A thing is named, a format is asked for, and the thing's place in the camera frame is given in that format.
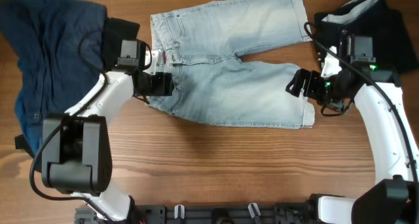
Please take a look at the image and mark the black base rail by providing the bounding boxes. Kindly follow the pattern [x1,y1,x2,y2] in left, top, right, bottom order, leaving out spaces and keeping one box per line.
[73,202,315,224]

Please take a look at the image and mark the light blue denim shorts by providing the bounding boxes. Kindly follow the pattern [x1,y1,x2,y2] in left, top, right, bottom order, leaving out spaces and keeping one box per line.
[149,0,315,129]

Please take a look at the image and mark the black garment under blue shirt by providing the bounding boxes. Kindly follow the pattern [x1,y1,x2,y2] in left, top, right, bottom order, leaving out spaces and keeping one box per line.
[6,18,140,157]

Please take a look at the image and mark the dark blue shirt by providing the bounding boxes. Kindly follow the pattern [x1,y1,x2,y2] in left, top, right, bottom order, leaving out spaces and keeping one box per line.
[1,0,107,153]

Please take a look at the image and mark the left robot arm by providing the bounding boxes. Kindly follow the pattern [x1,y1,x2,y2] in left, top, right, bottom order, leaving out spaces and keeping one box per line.
[36,71,174,223]

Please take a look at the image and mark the folded black shorts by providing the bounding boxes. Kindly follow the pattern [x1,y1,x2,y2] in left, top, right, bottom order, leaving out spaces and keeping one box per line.
[314,0,418,73]

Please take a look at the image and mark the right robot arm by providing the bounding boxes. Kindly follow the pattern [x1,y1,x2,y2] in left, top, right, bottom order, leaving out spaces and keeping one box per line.
[286,62,418,223]

